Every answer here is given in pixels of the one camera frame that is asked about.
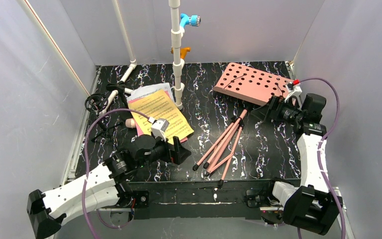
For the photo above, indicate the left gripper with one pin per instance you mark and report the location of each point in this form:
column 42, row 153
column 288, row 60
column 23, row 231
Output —
column 172, row 150

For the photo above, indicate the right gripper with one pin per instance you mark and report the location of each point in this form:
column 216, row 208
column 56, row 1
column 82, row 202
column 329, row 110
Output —
column 275, row 108

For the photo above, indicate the pink music stand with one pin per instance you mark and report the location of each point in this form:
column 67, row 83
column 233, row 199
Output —
column 256, row 88

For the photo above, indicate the yellow sheet music page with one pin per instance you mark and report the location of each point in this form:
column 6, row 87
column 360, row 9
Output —
column 160, row 106

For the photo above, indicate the pink microphone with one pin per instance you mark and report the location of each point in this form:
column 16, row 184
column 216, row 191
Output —
column 130, row 123

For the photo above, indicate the white sheet music page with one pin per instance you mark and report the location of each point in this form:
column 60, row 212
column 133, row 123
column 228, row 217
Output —
column 147, row 90

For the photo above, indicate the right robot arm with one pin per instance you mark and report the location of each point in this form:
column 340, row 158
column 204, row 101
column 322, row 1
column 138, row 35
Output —
column 311, row 206

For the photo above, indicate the orange clip on pipe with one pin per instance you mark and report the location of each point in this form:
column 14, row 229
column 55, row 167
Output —
column 184, row 51

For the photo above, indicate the blue clip on pipe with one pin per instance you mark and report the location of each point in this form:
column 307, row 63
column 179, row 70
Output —
column 193, row 20

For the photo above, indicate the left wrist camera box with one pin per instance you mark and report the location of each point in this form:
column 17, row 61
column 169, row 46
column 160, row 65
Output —
column 158, row 128

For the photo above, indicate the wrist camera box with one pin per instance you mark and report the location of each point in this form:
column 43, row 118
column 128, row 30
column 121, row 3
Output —
column 158, row 128
column 294, row 90

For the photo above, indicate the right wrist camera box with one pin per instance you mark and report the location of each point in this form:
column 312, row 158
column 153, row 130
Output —
column 294, row 90

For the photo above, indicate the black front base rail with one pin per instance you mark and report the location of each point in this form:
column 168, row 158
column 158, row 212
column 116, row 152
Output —
column 200, row 199

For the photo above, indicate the white PVC pipe frame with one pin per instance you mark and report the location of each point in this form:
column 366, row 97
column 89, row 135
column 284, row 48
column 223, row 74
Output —
column 177, row 64

